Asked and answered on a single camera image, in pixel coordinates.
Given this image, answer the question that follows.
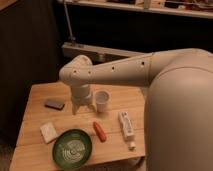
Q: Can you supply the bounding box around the metal pole stand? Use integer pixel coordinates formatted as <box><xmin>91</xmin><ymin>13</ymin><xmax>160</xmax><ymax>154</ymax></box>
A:
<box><xmin>63</xmin><ymin>0</ymin><xmax>76</xmax><ymax>46</ymax></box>

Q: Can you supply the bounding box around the orange carrot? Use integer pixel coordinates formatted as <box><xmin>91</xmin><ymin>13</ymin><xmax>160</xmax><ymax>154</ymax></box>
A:
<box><xmin>93</xmin><ymin>122</ymin><xmax>106</xmax><ymax>142</ymax></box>

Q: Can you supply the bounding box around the white tube with label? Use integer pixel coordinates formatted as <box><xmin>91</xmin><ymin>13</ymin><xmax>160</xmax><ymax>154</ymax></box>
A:
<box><xmin>118</xmin><ymin>112</ymin><xmax>136</xmax><ymax>150</ymax></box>

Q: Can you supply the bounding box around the wooden table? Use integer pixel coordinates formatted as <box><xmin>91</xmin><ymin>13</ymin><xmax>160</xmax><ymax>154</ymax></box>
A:
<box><xmin>9</xmin><ymin>82</ymin><xmax>145</xmax><ymax>171</ymax></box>

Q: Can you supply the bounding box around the dark grey eraser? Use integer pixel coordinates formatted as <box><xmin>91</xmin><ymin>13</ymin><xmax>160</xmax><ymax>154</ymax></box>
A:
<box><xmin>44</xmin><ymin>99</ymin><xmax>65</xmax><ymax>110</ymax></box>

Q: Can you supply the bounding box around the white paper cup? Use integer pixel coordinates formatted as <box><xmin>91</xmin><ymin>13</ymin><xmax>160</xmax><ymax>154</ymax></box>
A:
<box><xmin>95</xmin><ymin>91</ymin><xmax>110</xmax><ymax>113</ymax></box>

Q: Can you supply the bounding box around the white sponge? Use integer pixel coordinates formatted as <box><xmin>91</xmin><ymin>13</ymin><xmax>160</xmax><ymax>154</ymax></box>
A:
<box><xmin>40</xmin><ymin>122</ymin><xmax>58</xmax><ymax>144</ymax></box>

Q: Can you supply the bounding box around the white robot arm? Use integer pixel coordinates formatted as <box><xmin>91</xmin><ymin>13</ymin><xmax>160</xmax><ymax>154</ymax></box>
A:
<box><xmin>59</xmin><ymin>48</ymin><xmax>213</xmax><ymax>171</ymax></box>

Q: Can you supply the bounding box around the upper wooden shelf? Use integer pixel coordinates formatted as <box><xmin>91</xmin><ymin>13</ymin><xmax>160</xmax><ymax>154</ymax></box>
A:
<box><xmin>56</xmin><ymin>0</ymin><xmax>213</xmax><ymax>19</ymax></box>

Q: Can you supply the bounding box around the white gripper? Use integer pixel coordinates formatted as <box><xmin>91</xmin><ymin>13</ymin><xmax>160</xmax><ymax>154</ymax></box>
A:
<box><xmin>71</xmin><ymin>84</ymin><xmax>97</xmax><ymax>115</ymax></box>

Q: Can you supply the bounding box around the long white shelf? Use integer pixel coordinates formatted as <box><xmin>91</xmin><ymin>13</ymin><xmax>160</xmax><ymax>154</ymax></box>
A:
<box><xmin>61</xmin><ymin>42</ymin><xmax>154</xmax><ymax>63</ymax></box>

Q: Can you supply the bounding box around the green patterned plate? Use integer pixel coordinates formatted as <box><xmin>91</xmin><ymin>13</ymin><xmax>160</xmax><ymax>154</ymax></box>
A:
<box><xmin>52</xmin><ymin>129</ymin><xmax>92</xmax><ymax>170</ymax></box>

